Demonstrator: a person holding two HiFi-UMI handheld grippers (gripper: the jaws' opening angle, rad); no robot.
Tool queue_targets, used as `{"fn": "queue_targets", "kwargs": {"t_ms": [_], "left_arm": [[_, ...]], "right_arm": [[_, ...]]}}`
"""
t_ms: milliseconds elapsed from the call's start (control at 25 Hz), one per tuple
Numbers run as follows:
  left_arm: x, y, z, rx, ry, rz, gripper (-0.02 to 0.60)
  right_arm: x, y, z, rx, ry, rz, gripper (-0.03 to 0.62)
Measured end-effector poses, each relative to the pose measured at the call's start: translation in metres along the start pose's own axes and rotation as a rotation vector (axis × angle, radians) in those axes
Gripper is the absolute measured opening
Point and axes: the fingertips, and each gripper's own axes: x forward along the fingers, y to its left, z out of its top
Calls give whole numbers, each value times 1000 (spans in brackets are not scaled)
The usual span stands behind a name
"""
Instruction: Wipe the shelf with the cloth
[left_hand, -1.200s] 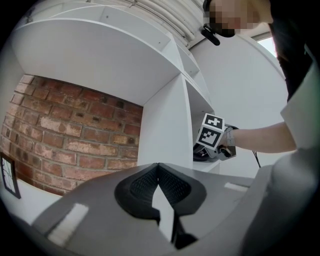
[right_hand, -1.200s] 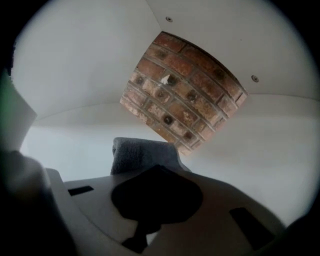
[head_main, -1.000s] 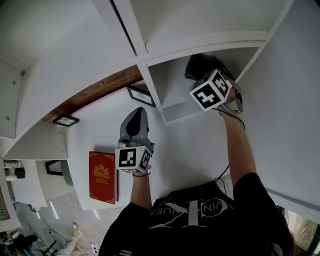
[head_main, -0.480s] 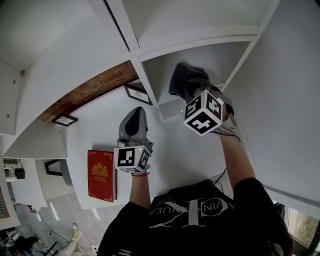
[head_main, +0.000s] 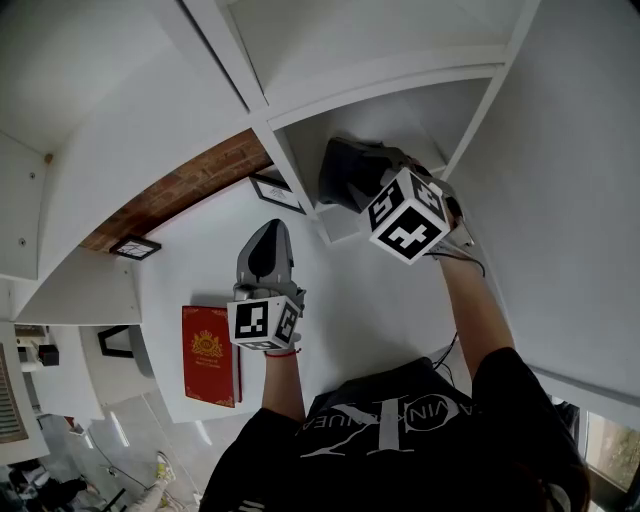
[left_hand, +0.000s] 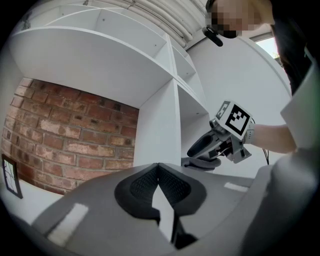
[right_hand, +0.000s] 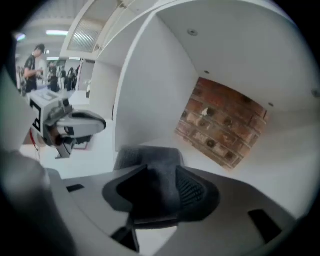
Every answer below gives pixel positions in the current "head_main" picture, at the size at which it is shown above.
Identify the person's left forearm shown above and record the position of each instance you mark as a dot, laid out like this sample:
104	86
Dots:
282	385

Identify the person's black t-shirt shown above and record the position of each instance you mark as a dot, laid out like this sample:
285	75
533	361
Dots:
410	465

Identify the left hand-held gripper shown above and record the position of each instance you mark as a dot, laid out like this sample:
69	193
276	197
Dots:
255	322

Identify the black frame with line drawing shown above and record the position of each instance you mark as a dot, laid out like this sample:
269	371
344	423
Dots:
135	248

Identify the window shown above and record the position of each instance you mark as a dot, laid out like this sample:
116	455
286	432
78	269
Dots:
615	450

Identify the red hardcover book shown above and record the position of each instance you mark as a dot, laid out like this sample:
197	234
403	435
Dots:
207	355

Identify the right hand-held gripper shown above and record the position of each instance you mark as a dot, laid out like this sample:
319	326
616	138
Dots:
407	232

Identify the brown louvred panel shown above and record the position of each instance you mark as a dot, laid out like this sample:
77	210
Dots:
11	395

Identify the white cube shelving unit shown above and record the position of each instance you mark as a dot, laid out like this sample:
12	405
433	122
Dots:
380	125

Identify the person's right forearm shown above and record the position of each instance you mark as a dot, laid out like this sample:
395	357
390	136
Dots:
475	310

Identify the person's right hand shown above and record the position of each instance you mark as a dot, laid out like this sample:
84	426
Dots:
455	215

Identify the white side table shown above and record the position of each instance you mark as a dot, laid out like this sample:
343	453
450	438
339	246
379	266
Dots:
65	390

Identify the white desk with drawers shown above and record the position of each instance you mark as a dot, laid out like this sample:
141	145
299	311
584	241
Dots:
360	310

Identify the black frame with white print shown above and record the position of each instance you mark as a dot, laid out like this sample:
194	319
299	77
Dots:
277	192

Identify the small black box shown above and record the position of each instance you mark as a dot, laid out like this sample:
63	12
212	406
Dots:
49	355

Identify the grey armchair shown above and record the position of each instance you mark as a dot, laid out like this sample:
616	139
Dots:
142	350

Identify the grey wiping cloth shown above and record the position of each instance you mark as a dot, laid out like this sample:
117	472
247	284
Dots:
345	165

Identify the white overhead hutch cabinet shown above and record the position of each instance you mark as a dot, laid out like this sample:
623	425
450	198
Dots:
140	110

